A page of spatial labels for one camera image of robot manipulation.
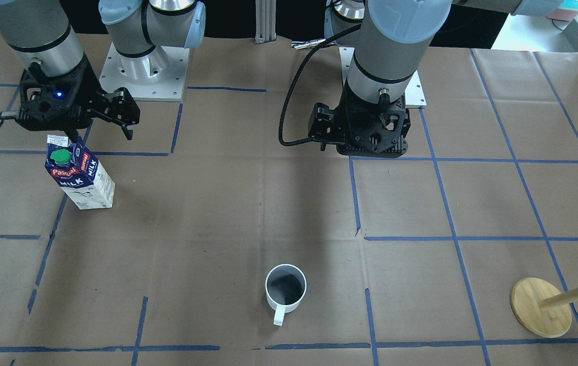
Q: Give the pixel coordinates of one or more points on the white mug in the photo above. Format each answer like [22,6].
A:
[285,286]

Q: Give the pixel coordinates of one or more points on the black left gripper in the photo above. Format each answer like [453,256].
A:
[325,122]

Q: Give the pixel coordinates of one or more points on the Pascual milk carton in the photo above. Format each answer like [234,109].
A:
[79,173]

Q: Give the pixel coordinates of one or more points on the aluminium profile post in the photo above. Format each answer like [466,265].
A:
[265,21]

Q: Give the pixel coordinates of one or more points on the wooden mug tree stand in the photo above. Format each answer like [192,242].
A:
[541,307]

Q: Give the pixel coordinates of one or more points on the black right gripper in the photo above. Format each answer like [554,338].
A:
[92,90]

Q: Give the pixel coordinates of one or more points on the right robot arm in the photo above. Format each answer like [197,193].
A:
[41,31]

